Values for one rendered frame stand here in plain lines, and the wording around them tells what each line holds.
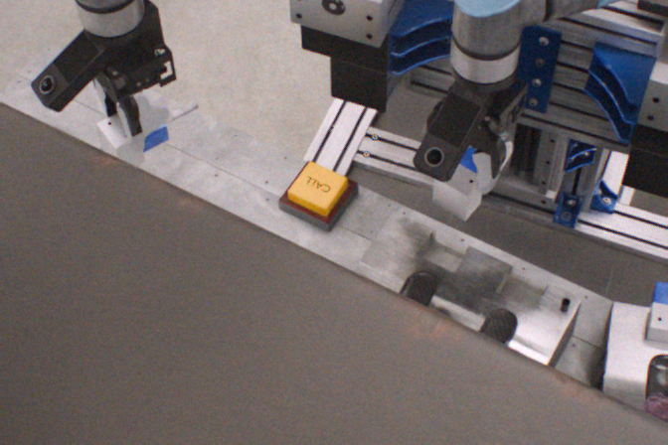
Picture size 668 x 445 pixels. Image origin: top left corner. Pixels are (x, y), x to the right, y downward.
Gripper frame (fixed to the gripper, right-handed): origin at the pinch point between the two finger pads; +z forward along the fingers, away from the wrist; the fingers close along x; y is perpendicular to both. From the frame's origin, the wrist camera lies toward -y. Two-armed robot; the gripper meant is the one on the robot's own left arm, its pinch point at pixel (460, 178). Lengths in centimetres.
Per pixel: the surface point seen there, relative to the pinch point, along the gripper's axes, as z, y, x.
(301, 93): 95, 60, 76
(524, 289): 8.7, -3.9, -12.7
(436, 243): 7.9, -5.2, -0.4
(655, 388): 10.0, -5.6, -32.1
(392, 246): 6.0, -10.0, 3.1
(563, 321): 6.0, -6.5, -19.4
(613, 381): 9.4, -8.0, -27.8
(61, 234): -106, -75, -31
